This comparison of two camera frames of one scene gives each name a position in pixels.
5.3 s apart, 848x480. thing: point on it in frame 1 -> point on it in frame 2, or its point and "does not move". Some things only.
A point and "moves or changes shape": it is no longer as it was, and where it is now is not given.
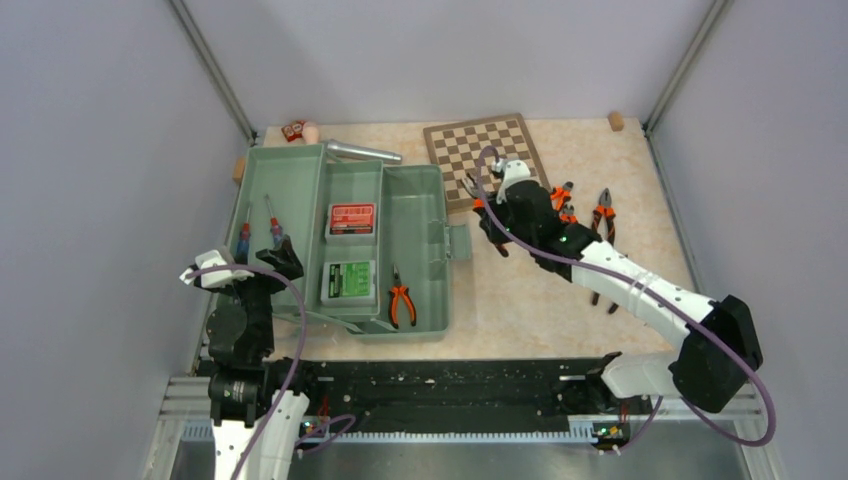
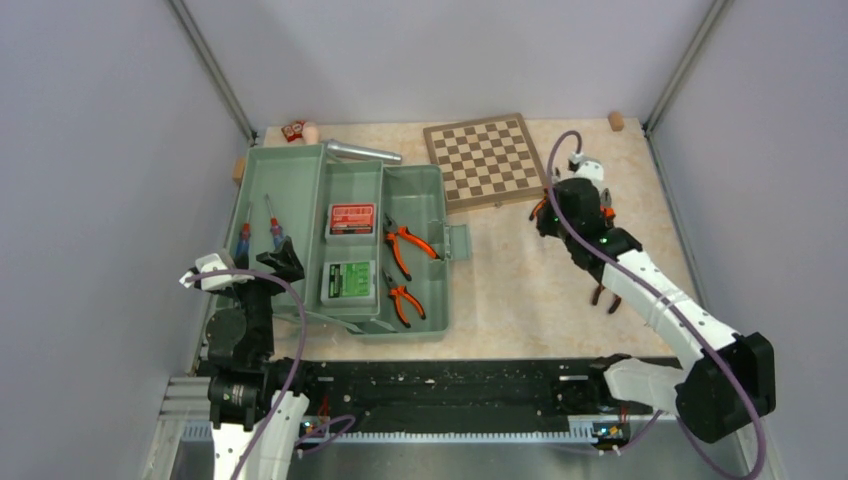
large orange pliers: (489, 229) -> (393, 233)
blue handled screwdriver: (242, 249) does not move
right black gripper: (499, 207) -> (543, 223)
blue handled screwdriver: (275, 228) does not move
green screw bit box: (348, 282) does not move
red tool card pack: (351, 224) does not move
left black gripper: (284, 257) does not move
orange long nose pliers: (397, 290) moves or changes shape
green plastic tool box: (375, 240) does not move
